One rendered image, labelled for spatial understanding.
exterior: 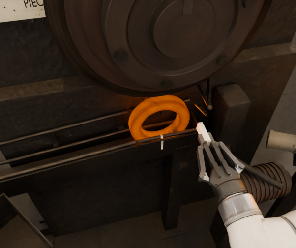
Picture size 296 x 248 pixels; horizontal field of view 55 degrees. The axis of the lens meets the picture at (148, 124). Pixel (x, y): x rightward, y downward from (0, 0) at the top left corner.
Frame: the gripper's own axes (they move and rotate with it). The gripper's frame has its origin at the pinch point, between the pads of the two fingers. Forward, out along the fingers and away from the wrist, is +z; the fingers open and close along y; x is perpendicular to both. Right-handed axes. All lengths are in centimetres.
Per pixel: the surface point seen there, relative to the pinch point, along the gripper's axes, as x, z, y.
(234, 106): 4.5, 4.4, 10.7
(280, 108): -80, 58, 94
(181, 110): 4.6, 6.6, -5.1
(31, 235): -13, -12, -52
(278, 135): -4.9, -2.9, 24.7
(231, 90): 4.6, 10.6, 12.4
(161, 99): 9.0, 8.1, -10.8
